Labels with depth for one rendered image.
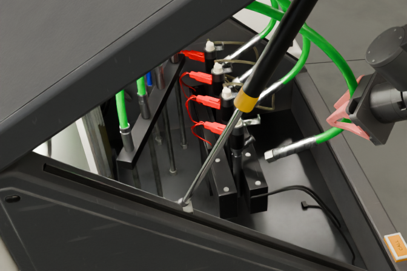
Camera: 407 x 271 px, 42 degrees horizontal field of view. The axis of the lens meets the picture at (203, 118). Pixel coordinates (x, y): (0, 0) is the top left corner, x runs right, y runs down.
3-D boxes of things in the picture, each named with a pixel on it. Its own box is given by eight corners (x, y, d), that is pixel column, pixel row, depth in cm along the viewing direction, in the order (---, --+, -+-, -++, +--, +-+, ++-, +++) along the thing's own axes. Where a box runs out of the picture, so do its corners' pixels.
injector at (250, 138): (255, 196, 110) (257, 124, 96) (232, 201, 110) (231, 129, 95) (252, 186, 112) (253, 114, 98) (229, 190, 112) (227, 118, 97)
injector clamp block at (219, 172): (266, 230, 113) (268, 186, 103) (221, 239, 112) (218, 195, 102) (230, 124, 138) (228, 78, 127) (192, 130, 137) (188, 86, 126)
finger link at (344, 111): (308, 119, 80) (355, 108, 72) (327, 84, 83) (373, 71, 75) (337, 147, 82) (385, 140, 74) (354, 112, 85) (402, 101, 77)
